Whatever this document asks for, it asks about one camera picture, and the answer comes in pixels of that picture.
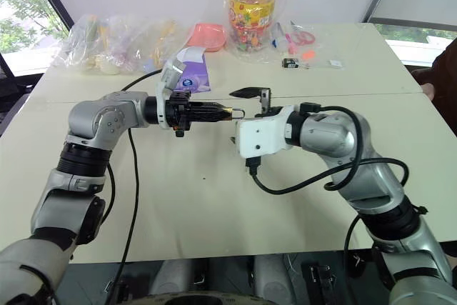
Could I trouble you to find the clear bag of toys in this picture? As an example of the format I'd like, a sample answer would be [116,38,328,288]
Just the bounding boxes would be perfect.
[52,13,187,76]

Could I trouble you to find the bystander brown clothing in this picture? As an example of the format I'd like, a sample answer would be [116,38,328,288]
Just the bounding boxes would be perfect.
[409,41,457,136]

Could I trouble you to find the blue white small tool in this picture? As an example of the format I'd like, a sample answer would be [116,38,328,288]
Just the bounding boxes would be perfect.
[270,22,287,49]

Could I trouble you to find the grey rounded robot leg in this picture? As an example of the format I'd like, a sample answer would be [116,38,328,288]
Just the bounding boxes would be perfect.
[248,252,298,303]
[149,257,212,303]

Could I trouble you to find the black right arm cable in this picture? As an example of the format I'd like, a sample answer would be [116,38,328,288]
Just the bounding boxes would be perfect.
[245,103,410,277]

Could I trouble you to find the brass padlock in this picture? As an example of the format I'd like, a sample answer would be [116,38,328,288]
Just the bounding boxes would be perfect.
[221,105,247,121]

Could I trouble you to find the clear bag around jar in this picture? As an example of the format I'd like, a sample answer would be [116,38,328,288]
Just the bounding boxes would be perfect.
[224,0,305,60]

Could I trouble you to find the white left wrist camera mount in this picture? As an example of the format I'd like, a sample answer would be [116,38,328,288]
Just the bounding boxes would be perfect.
[154,58,189,131]

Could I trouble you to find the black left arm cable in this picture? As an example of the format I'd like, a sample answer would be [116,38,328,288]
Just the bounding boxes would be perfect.
[105,69,164,295]

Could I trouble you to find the pink plastic bowl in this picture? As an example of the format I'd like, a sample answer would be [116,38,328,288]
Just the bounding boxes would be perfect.
[186,22,228,53]

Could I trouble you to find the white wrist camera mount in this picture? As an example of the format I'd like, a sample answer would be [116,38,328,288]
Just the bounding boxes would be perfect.
[234,104,303,160]
[154,58,189,131]

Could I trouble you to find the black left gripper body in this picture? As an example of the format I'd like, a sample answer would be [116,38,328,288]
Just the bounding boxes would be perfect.
[166,91,196,139]

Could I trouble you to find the purple tissue packet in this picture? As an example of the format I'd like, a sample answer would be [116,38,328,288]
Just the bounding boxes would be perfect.
[170,46,212,93]

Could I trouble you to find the black bracket under table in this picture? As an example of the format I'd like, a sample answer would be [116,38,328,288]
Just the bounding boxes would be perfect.
[301,263,337,294]

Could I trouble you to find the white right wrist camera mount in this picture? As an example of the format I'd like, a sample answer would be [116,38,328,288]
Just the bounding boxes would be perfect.
[234,104,303,160]

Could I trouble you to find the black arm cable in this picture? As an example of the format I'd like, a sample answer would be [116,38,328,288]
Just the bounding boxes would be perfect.
[105,69,164,295]
[245,103,410,277]

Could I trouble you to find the pink scissors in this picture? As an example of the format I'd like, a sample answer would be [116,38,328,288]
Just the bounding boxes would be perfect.
[286,29,317,54]

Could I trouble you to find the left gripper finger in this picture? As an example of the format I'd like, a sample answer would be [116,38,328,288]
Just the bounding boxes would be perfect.
[190,111,228,123]
[190,101,227,114]

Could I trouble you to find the clear bag of stationery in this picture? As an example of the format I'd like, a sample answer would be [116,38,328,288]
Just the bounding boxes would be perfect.
[270,20,348,71]

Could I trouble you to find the bystander hand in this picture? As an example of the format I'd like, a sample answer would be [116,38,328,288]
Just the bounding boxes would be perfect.
[421,82,437,101]

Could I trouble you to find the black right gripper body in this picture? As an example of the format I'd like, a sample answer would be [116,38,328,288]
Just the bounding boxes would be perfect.
[254,87,287,118]

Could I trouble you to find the yellow lid candy jar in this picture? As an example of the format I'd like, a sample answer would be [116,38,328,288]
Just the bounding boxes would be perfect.
[226,0,280,52]

